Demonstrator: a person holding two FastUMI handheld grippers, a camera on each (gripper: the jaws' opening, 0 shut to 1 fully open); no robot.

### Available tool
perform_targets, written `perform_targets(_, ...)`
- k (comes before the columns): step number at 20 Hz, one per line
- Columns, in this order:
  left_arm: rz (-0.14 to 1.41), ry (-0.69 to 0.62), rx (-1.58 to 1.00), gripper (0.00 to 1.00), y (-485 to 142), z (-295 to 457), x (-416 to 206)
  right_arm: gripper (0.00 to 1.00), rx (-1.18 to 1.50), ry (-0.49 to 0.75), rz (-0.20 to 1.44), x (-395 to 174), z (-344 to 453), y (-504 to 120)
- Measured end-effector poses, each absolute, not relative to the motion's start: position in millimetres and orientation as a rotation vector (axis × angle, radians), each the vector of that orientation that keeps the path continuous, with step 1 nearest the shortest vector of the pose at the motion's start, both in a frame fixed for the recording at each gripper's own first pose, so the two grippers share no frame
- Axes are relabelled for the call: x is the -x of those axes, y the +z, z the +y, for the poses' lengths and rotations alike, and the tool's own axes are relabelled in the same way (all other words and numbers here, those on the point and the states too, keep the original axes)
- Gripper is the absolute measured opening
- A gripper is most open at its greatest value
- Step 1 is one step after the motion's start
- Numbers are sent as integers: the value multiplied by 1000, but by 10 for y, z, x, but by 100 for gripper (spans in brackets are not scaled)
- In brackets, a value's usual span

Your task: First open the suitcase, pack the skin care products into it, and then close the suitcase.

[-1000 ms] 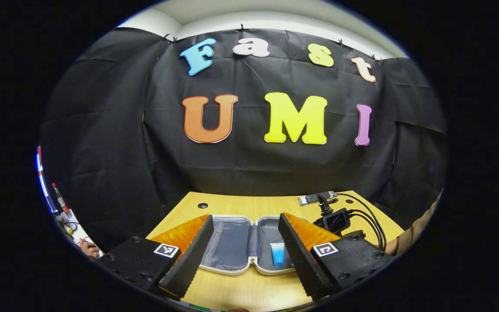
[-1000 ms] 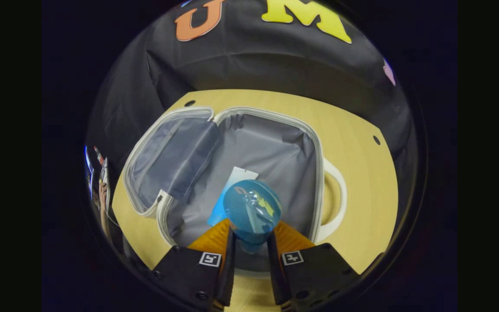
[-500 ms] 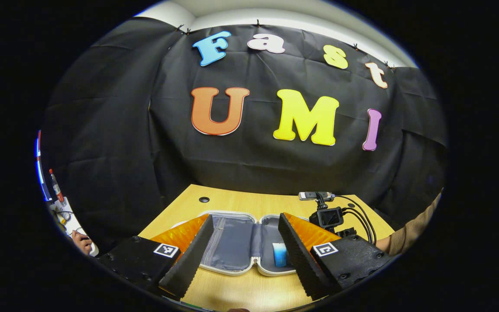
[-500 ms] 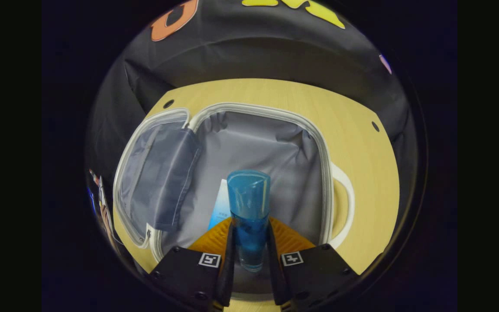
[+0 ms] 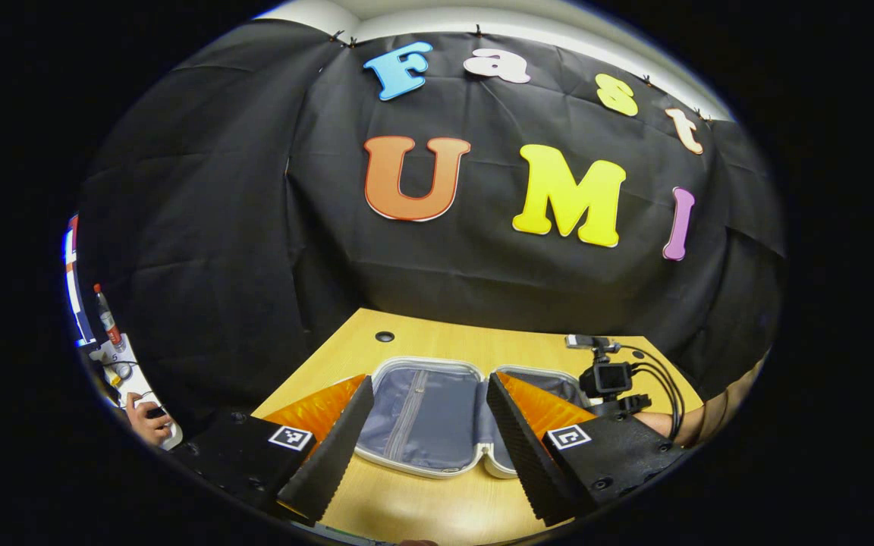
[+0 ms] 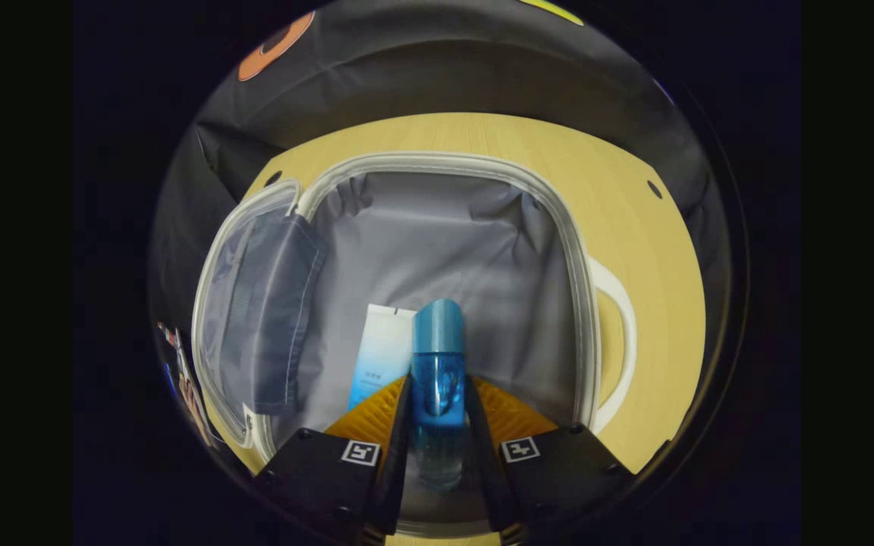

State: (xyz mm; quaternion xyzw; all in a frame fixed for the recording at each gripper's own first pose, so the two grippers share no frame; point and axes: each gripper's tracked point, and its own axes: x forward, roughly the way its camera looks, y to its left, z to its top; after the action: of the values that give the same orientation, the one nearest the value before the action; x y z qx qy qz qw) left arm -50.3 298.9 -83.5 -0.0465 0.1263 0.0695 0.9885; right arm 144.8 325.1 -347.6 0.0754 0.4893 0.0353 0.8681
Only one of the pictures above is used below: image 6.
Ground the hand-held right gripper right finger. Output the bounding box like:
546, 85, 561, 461
463, 374, 639, 545

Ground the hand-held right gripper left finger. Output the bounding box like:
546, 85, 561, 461
253, 374, 413, 546

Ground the white and blue tube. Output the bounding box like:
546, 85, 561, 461
347, 303, 417, 412

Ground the blue capped clear bottle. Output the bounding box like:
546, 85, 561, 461
410, 298, 468, 490

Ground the white suitcase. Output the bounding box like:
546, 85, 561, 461
191, 150, 639, 465

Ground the colourful background item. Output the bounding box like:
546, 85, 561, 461
156, 322, 214, 448

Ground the black backdrop cloth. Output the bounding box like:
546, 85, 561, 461
150, 0, 734, 304

